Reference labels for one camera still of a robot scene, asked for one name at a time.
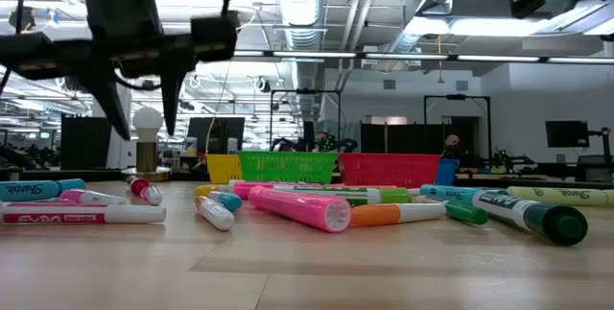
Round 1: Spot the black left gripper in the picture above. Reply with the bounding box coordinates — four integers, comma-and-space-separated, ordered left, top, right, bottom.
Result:
0, 0, 240, 141

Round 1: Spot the pink cap white marker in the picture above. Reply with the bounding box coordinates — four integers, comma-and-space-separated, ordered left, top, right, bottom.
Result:
59, 188, 127, 206

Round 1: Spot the yellow marker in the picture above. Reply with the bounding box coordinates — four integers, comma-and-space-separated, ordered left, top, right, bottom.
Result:
193, 183, 223, 198

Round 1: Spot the red Expo marker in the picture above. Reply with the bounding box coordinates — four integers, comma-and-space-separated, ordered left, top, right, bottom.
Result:
0, 202, 168, 227

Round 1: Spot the turquoise Sharpie highlighter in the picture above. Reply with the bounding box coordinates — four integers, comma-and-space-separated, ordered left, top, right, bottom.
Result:
419, 183, 512, 205
0, 178, 87, 203

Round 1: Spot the pink Sharpie highlighter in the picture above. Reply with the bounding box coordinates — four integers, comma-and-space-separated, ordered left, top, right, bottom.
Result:
247, 184, 353, 234
232, 180, 308, 202

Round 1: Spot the blue cap white marker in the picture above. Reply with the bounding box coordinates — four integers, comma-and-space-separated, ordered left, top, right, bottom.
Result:
207, 190, 244, 213

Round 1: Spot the orange cap white marker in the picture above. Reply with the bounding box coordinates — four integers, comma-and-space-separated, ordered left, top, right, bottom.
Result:
350, 202, 448, 227
194, 195, 236, 232

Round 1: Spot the yellow-green Sharpie highlighter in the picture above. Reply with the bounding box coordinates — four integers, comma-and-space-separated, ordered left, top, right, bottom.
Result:
506, 185, 614, 207

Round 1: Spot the thin green cap marker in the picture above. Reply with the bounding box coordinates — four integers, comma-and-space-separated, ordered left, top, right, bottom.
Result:
413, 194, 490, 227

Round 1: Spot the dark green Expo marker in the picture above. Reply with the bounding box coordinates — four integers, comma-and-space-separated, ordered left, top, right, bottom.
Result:
471, 189, 589, 248

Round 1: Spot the white bulb brass lamp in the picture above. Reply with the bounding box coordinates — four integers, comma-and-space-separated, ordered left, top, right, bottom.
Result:
120, 106, 172, 183

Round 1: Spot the black partition panel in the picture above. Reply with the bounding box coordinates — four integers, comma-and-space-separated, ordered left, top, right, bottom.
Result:
359, 122, 490, 155
59, 114, 114, 172

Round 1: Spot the black computer monitor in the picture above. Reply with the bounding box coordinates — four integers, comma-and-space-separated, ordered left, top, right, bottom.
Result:
544, 119, 591, 149
186, 116, 247, 155

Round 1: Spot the red cap white marker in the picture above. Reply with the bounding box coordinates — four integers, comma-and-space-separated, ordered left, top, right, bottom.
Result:
125, 176, 165, 207

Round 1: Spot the yellow plastic basket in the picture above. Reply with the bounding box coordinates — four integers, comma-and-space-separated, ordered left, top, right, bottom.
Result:
205, 153, 245, 185

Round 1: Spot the black ceiling device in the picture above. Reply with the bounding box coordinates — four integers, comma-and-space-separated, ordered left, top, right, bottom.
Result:
8, 6, 37, 33

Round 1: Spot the green plastic basket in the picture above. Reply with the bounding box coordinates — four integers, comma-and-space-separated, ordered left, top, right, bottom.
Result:
237, 150, 339, 185

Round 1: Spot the person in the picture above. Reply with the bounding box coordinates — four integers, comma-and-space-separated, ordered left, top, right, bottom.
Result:
441, 132, 462, 161
314, 131, 333, 154

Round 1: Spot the overhead light bar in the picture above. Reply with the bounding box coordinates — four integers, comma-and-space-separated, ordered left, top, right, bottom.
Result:
233, 49, 614, 65

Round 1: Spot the blue plastic basket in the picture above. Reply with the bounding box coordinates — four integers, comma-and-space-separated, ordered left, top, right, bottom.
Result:
435, 157, 461, 187

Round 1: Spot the red plastic basket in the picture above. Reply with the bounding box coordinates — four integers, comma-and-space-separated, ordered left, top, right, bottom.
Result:
338, 152, 443, 189

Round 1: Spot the light green Expo marker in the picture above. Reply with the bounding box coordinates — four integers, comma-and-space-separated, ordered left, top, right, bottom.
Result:
272, 185, 414, 208

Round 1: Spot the yellow hanging cord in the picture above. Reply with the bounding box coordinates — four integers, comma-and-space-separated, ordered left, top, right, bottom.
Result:
435, 35, 446, 84

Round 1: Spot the black frame stand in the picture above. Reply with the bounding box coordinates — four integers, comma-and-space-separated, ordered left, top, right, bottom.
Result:
423, 93, 492, 163
269, 88, 342, 154

